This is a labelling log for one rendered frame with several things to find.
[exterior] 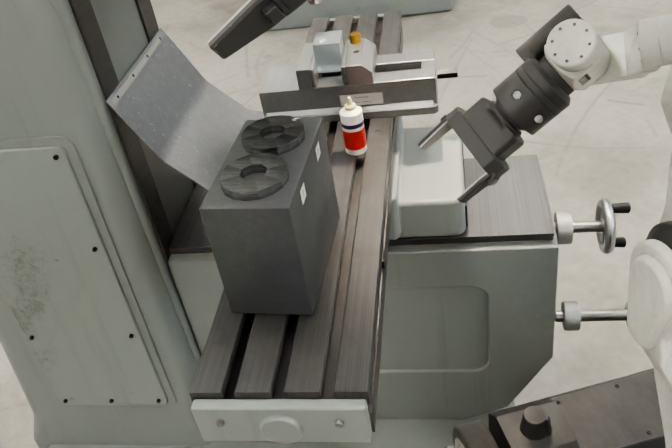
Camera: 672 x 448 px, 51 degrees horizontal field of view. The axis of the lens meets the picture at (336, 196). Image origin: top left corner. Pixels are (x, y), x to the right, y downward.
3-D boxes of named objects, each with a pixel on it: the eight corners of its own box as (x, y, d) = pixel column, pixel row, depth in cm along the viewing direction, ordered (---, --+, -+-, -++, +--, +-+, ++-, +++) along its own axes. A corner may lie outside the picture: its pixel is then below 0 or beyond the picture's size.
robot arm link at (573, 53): (561, 122, 103) (627, 68, 99) (541, 108, 94) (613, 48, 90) (515, 66, 108) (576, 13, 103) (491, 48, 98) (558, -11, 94)
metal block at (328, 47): (345, 57, 143) (341, 29, 139) (343, 71, 138) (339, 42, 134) (320, 60, 143) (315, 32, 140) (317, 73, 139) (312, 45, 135)
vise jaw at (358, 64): (376, 54, 145) (374, 36, 143) (374, 82, 135) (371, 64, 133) (348, 57, 146) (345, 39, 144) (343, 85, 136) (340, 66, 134)
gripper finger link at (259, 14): (201, 37, 55) (262, -13, 54) (225, 58, 58) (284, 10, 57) (208, 50, 55) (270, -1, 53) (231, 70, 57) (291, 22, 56)
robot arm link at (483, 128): (505, 183, 107) (570, 131, 103) (484, 176, 99) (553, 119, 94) (458, 121, 112) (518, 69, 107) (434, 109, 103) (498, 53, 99)
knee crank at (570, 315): (662, 313, 147) (666, 292, 143) (670, 335, 142) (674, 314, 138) (553, 315, 150) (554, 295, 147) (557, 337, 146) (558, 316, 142)
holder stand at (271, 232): (341, 216, 114) (322, 108, 103) (314, 316, 97) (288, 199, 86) (269, 216, 117) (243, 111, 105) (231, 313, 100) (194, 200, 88)
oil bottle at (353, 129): (368, 143, 131) (361, 90, 125) (366, 155, 128) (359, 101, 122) (346, 144, 132) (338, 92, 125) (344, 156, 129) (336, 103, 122)
